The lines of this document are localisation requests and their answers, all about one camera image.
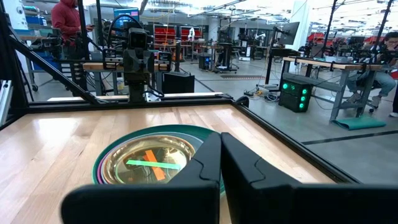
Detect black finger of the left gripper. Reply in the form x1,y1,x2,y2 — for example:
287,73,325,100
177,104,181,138
157,51,173,73
102,48,118,70

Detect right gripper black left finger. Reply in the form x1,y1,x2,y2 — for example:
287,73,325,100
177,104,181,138
60,132,222,224

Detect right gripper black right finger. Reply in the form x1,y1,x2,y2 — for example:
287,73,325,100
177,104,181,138
220,132,398,224

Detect light green cup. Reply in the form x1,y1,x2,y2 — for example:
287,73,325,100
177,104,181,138
114,145,189,185

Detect orange cup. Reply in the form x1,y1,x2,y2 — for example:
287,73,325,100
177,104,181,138
104,134,197,185

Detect large pink plastic plate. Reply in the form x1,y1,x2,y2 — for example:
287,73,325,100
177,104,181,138
96,146,108,185

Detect dark green cup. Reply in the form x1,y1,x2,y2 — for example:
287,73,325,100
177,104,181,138
91,124,226,195

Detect wood top work table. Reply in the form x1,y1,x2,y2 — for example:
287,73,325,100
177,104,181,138
81,61,170,96
281,55,386,123

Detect black computer tower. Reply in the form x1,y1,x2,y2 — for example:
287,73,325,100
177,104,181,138
162,71,196,95

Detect red shelf rack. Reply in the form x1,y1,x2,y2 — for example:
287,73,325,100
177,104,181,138
153,26,203,45

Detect person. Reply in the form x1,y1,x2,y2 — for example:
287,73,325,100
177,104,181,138
346,30,398,110
50,0,95,60
389,83,398,118

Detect green floor mat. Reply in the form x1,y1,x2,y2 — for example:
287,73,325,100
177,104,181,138
330,115,387,131

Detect black computer green lights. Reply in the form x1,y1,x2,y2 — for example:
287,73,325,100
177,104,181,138
278,78,313,113

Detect monitor on black stand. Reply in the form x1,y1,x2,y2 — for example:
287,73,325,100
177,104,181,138
265,21,301,85

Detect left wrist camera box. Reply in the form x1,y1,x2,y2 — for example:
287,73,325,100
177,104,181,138
127,27,149,50

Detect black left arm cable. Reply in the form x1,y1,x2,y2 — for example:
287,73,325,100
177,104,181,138
106,14,144,47

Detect black aluminium table frame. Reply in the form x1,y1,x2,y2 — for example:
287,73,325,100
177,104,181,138
0,0,363,184

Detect blue wall screen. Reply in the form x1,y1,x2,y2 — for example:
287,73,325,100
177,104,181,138
113,7,140,23

